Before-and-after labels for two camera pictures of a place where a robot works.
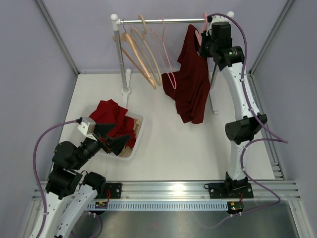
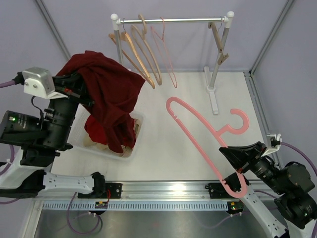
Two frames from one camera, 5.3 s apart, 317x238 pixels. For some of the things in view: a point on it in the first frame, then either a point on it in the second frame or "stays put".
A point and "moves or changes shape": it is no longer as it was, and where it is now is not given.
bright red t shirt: (108, 112) moves or changes shape
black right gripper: (204, 38) -> (239, 156)
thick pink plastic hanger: (197, 33) -> (218, 133)
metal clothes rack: (125, 73) stays put
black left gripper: (116, 144) -> (73, 86)
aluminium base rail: (262, 189) stays put
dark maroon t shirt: (189, 86) -> (110, 89)
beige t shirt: (127, 151) stays put
